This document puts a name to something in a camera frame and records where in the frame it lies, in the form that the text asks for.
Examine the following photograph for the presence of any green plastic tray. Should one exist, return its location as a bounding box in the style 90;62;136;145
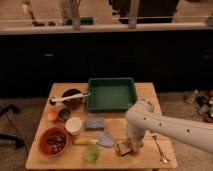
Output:
87;77;137;113

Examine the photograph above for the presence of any blue sponge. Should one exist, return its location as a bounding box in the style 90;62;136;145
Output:
85;118;104;130

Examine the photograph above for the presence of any yellow banana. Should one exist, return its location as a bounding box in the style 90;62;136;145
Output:
73;138;98;145

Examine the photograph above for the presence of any orange bowl with nuts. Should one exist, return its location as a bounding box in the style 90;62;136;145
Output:
38;126;69;158

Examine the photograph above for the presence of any grey blue cloth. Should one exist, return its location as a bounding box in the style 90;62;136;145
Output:
97;131;115;148

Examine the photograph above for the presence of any white round container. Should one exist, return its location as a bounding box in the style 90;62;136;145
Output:
65;117;83;135

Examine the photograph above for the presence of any dark brown bowl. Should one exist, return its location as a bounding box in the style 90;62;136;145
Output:
61;88;84;110

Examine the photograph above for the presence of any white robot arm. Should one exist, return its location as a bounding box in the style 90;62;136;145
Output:
125;99;213;154

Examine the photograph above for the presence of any wooden board eraser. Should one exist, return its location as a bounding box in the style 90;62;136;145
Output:
114;142;132;157

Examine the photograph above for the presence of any small dark cup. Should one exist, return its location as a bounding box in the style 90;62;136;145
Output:
58;108;71;120

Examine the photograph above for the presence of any black chair base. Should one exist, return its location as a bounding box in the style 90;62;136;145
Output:
0;104;25;149

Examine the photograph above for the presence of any metal fork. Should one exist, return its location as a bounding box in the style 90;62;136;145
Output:
152;134;170;164

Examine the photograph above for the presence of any orange fruit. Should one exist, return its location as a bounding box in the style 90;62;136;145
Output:
47;111;59;122

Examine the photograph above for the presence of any green cup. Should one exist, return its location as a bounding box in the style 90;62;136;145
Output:
83;145;100;163

